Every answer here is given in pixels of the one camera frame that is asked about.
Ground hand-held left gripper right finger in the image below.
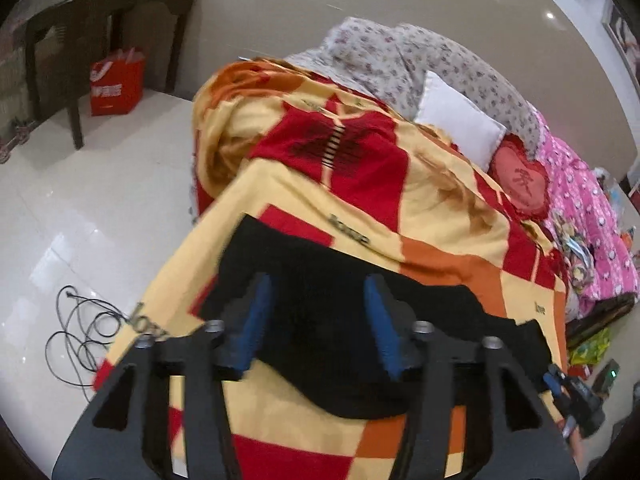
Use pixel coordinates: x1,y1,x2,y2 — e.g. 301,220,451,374
363,274,582,480

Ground framed wall picture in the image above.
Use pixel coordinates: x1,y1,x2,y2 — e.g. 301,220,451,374
600,0,640,88

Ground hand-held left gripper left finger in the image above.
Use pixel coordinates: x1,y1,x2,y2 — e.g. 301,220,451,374
52,272,274,480

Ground white pillow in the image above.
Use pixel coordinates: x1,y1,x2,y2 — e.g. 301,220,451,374
414,71,509,171

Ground dark wooden table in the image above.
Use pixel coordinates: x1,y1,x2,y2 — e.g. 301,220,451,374
24,0,197,151

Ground black pants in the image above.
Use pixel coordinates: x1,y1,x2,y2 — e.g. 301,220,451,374
192,214,552,419

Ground red shopping bag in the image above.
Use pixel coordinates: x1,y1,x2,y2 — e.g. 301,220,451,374
89,47,147,117

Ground pink printed blanket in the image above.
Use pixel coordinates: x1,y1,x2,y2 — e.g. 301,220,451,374
529,109,640,322

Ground black cable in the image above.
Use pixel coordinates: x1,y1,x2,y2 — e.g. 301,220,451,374
45,285,127,389

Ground red yellow checked blanket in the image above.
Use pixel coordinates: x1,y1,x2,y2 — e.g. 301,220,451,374
94,57,570,480

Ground green plastic bag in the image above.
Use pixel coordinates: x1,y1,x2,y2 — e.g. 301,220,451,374
569,327,614,367

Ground dark wooden bed frame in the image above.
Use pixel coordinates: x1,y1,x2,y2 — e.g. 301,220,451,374
565,294,639,352

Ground grey floral quilt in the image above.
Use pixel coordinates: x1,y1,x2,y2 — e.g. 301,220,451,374
286,16,547,157

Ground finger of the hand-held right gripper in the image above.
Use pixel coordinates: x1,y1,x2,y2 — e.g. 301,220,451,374
542,363,572,397

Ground red heart cushion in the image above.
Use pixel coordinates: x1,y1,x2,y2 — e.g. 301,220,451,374
487,139,552,221

